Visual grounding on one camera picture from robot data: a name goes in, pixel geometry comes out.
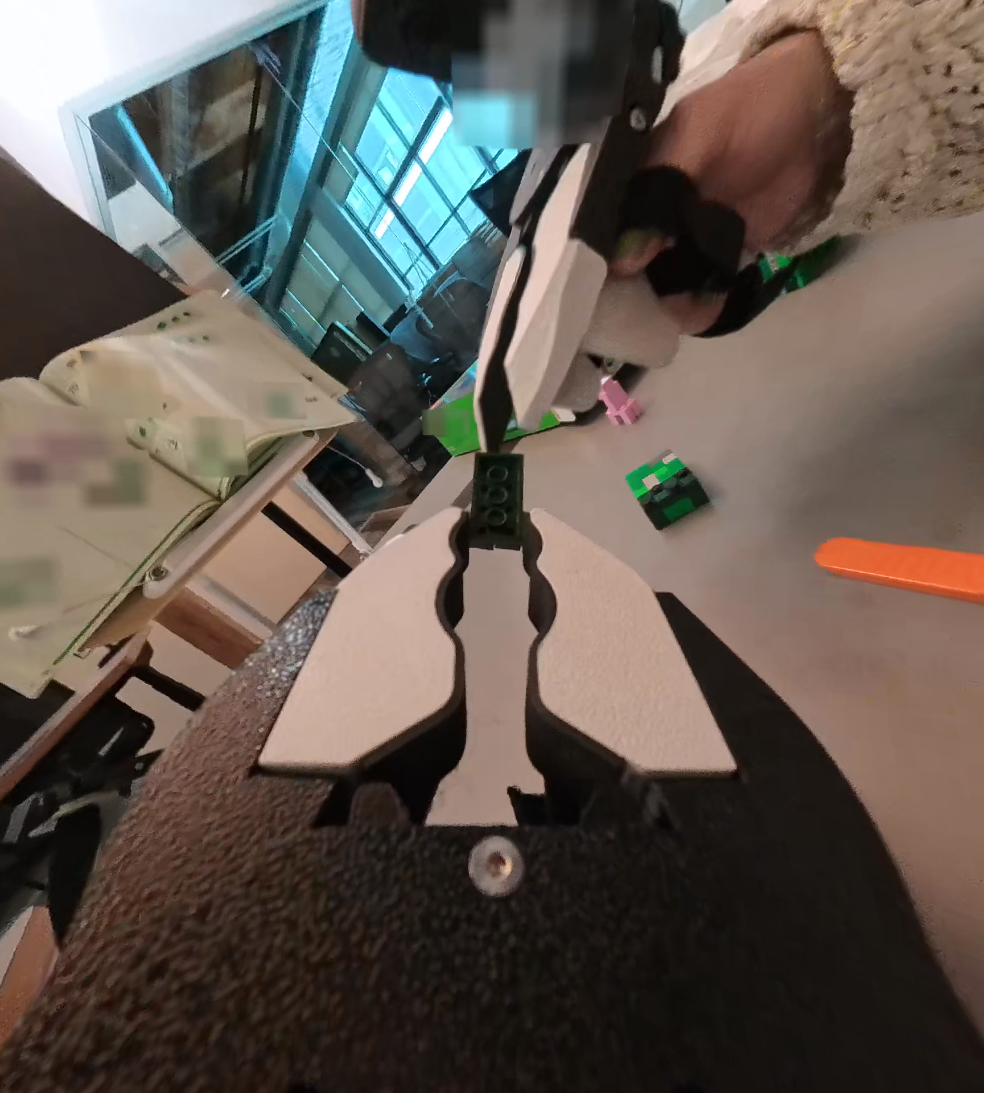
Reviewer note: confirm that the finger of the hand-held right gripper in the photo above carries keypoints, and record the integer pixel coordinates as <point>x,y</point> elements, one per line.
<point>496,341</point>
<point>556,316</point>

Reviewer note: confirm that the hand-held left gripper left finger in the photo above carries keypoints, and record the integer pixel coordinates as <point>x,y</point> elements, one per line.
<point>372,674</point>

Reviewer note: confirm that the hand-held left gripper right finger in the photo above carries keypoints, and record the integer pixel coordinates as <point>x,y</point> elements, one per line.
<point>628,674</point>

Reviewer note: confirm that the dark green lego brick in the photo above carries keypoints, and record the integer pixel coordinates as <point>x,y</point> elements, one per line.
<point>498,504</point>

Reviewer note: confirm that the green cardboard lego box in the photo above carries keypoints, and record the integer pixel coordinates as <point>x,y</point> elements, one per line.
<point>483,437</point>

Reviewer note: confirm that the pink lego pig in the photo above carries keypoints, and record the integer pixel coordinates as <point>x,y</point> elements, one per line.
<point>620,403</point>

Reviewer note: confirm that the small green lego cube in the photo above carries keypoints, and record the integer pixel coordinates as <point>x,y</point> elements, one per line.
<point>669,493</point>

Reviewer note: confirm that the tall green lego figure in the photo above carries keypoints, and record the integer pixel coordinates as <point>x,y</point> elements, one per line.
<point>799,260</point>

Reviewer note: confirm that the person's right hand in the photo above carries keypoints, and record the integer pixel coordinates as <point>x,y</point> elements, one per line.
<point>756,137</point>

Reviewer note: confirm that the wooden side table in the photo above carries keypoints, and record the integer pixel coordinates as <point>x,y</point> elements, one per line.
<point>210,628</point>

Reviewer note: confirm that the white booklet stand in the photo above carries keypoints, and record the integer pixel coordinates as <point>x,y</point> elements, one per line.
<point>236,521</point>

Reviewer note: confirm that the large glass window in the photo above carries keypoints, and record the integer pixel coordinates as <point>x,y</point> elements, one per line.
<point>287,171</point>

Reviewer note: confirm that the orange brick separator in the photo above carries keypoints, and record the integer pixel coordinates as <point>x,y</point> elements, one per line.
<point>927,572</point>

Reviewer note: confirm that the open instruction booklet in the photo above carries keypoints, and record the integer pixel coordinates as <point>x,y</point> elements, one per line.
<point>116,478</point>

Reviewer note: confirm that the brown partition board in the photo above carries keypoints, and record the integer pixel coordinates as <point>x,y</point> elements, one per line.
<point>31,256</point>

